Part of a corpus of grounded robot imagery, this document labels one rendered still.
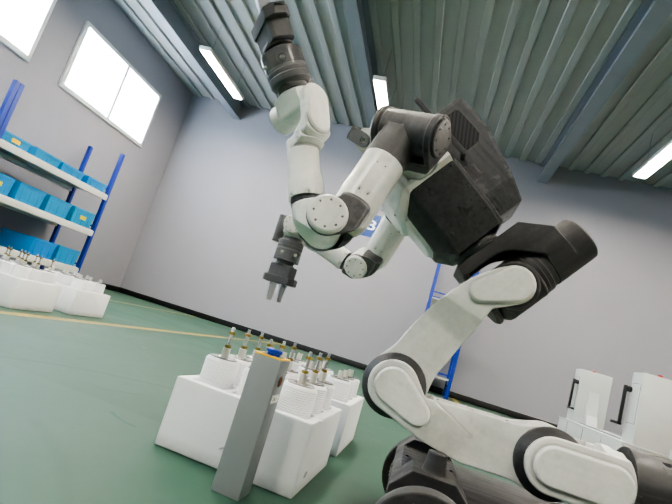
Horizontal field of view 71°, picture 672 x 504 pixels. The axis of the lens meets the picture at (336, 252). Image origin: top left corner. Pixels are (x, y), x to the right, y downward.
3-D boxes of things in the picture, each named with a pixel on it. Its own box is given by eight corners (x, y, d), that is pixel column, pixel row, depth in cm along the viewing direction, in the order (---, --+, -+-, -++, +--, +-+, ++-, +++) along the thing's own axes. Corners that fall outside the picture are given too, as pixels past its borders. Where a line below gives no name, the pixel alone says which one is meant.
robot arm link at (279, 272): (300, 290, 160) (310, 257, 162) (288, 284, 151) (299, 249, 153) (269, 281, 165) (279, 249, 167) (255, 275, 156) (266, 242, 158)
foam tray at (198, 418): (326, 465, 149) (342, 409, 152) (290, 500, 112) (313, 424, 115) (219, 425, 159) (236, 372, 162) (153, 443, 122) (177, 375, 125)
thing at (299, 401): (305, 461, 121) (325, 392, 124) (274, 459, 116) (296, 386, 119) (285, 447, 129) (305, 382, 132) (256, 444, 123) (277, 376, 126)
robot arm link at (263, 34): (253, 2, 90) (274, 61, 90) (297, -2, 94) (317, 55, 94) (238, 37, 102) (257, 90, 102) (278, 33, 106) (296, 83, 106)
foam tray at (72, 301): (102, 318, 364) (110, 296, 367) (68, 314, 326) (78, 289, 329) (59, 304, 371) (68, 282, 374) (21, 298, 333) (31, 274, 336)
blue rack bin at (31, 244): (-6, 243, 562) (1, 227, 565) (20, 250, 598) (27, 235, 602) (27, 253, 550) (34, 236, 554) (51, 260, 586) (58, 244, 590)
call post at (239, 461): (250, 493, 108) (291, 361, 113) (238, 502, 102) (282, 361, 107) (223, 482, 110) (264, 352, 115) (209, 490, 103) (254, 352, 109)
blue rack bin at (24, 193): (-21, 189, 530) (-14, 172, 534) (7, 200, 567) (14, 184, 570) (13, 199, 519) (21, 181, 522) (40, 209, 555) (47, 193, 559)
